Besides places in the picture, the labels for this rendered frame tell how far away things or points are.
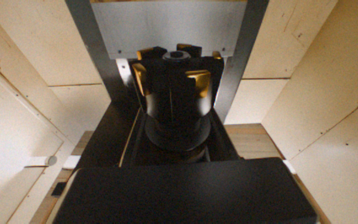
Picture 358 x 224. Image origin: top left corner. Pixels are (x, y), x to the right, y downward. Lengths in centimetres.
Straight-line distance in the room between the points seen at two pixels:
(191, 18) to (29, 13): 95
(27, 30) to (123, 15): 83
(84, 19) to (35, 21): 60
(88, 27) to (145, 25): 22
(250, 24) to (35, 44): 123
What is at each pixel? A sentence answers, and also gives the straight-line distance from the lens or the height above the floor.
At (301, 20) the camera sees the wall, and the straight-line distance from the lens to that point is 122.
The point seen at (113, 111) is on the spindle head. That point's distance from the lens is 63.
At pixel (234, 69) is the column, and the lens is 65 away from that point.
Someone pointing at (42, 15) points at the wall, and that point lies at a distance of 114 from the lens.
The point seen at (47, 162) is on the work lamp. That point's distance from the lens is 107.
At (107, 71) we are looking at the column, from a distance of 64.
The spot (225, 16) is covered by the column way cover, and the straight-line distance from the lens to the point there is 51.
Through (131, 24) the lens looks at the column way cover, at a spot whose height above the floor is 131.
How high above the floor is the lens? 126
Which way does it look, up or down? 43 degrees up
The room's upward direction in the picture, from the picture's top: 180 degrees clockwise
